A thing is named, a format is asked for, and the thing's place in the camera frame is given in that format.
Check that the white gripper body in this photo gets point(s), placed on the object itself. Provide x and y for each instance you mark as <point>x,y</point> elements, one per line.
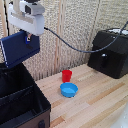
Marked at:
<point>27,17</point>

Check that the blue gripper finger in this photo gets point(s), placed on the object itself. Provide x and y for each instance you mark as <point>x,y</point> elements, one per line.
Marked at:
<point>27,38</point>

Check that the dark blue book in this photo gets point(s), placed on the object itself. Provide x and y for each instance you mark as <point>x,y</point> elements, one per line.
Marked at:
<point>20,48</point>

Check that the red plastic cup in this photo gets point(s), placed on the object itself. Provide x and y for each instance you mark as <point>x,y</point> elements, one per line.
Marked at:
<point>66,75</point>

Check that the black fabric storage box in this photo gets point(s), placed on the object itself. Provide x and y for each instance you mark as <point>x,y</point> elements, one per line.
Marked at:
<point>20,96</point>

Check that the blue plastic bowl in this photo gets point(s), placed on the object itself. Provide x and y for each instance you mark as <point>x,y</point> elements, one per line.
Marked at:
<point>69,89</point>

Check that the black paper shredder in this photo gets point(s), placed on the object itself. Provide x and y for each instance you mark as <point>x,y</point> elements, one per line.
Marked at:
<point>109,53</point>

